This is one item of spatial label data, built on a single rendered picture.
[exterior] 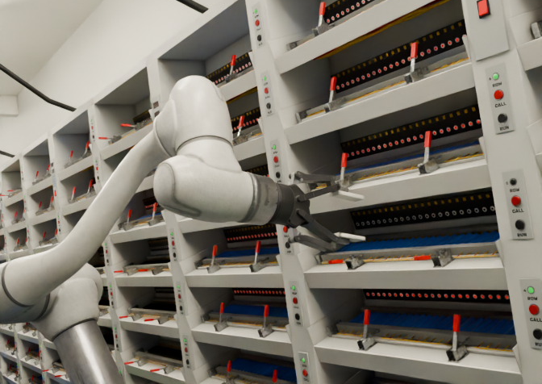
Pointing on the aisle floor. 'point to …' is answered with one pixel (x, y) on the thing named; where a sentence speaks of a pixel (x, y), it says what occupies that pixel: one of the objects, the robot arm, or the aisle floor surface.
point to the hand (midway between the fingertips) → (350, 217)
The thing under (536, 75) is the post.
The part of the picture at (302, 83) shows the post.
